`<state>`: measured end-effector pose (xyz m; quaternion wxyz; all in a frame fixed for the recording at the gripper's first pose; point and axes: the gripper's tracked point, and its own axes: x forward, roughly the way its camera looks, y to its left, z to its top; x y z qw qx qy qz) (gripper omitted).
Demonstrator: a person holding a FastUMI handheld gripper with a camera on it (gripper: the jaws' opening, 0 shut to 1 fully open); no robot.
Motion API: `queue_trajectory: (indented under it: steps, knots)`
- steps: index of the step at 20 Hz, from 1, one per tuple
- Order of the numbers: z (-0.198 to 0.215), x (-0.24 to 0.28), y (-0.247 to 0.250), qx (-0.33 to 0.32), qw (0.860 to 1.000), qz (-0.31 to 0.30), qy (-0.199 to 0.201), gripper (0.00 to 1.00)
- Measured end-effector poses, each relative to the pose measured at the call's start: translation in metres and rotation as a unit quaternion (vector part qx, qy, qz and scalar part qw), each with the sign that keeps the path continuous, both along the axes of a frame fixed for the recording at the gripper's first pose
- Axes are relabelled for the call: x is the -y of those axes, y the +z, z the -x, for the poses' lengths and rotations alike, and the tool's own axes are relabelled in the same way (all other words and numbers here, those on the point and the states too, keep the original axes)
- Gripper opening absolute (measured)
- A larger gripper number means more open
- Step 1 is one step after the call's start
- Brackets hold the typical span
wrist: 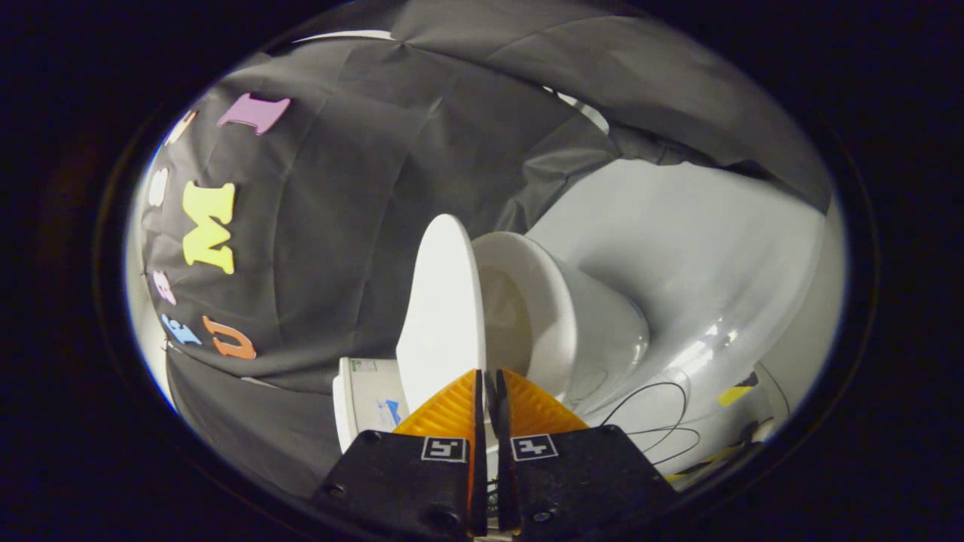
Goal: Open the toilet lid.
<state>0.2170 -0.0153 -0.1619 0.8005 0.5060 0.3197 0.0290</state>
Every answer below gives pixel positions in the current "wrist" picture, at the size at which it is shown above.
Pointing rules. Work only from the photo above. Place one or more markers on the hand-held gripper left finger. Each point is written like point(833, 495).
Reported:
point(480, 467)

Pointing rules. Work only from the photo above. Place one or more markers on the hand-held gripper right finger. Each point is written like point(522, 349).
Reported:
point(503, 467)

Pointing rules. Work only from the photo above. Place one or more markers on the white toilet lid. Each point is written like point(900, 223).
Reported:
point(440, 316)

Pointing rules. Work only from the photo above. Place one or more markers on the yellow tape strip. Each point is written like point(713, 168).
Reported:
point(734, 395)

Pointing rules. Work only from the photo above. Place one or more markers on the white toilet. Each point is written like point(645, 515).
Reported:
point(595, 324)

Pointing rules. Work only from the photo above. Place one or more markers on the black backdrop cloth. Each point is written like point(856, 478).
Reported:
point(339, 226)

